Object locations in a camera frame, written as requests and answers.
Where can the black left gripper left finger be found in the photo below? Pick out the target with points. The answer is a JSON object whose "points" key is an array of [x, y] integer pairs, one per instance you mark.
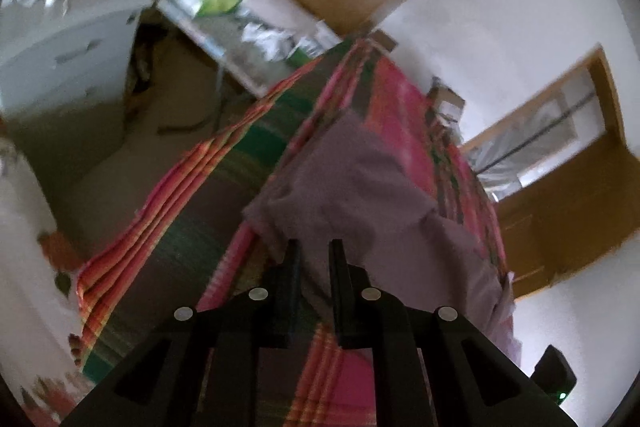
{"points": [[200, 368]]}

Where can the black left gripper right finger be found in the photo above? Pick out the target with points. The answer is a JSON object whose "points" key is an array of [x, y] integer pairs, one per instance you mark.
{"points": [[431, 368]]}

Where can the purple fleece sweater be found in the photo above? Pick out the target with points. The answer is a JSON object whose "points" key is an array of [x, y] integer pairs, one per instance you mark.
{"points": [[346, 184]]}

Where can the red green plaid blanket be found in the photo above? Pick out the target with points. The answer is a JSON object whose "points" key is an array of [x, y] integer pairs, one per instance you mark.
{"points": [[189, 243]]}

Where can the wooden door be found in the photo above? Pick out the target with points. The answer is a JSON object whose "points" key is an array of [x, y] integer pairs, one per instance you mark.
{"points": [[570, 217]]}

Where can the plastic sheet doorway curtain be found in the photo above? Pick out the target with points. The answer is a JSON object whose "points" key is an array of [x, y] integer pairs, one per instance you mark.
{"points": [[546, 137]]}

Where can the brown cardboard box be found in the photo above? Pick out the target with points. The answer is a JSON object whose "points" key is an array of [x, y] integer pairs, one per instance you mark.
{"points": [[447, 104]]}

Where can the crumpled white paper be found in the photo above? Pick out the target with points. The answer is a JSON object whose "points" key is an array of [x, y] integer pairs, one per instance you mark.
{"points": [[276, 44]]}

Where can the white drawer cabinet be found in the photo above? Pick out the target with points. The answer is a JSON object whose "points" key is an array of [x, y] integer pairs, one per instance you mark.
{"points": [[63, 80]]}

